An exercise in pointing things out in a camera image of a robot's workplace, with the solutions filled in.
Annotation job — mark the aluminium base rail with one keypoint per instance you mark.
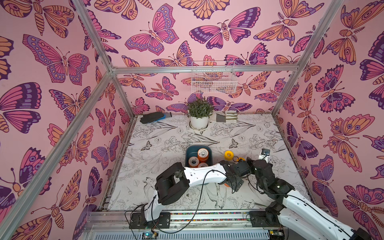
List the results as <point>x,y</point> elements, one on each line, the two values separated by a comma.
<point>205,225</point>

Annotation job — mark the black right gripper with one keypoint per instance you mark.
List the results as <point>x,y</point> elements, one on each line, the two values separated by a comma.
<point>250,163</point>

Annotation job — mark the teal storage box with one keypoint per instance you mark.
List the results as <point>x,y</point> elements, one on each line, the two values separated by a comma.
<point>192,152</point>

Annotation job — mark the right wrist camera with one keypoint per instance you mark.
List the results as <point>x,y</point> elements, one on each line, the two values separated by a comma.
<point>264,154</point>

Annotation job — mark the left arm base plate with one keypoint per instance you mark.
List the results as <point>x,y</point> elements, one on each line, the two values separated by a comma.
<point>138,221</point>

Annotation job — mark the green potted plant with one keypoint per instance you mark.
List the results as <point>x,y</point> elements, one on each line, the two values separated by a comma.
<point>200,108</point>

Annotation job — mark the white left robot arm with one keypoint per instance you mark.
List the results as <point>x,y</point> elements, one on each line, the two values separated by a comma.
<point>174,182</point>

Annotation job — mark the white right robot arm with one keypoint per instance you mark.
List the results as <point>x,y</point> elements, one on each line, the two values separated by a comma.
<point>292,210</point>

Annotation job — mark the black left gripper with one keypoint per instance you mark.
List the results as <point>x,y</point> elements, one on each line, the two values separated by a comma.
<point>236,186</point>

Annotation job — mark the yellow tape roll back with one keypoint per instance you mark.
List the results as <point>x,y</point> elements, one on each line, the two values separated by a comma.
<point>229,155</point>

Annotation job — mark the white wire basket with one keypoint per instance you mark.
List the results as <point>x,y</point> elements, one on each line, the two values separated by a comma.
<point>214,79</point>

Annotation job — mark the white plant pot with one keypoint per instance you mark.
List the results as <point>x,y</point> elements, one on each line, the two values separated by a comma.
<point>199,123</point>

